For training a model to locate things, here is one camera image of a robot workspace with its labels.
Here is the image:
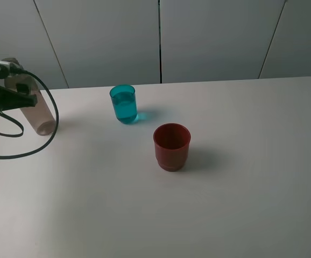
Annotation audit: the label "clear brownish plastic bottle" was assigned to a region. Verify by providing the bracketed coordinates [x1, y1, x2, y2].
[1, 56, 56, 136]

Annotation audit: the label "red plastic cup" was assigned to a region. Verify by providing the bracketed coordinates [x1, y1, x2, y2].
[153, 123, 191, 172]

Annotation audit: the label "teal translucent plastic cup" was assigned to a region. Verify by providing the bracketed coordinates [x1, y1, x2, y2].
[109, 85, 137, 124]

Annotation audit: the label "black camera cable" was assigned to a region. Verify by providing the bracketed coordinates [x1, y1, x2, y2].
[0, 68, 60, 160]

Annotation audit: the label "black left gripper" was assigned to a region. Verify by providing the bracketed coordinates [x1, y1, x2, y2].
[0, 83, 37, 113]

